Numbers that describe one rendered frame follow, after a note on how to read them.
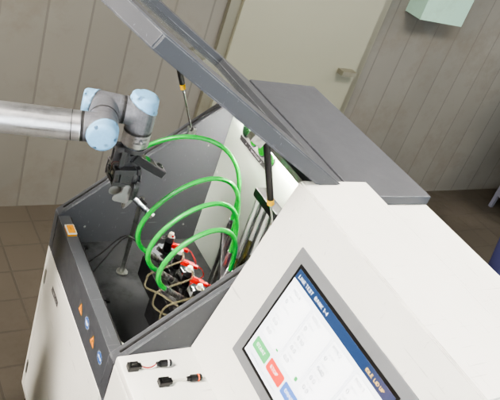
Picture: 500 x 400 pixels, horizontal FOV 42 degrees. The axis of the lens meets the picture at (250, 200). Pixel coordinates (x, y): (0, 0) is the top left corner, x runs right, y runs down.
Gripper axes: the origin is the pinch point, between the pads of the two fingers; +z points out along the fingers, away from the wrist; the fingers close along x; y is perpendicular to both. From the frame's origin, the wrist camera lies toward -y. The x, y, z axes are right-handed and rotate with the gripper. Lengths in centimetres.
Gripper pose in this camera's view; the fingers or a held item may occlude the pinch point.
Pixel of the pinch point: (125, 204)
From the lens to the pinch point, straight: 193.7
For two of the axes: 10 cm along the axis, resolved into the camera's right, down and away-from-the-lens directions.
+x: 4.3, 5.8, -6.9
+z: -3.0, 8.1, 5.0
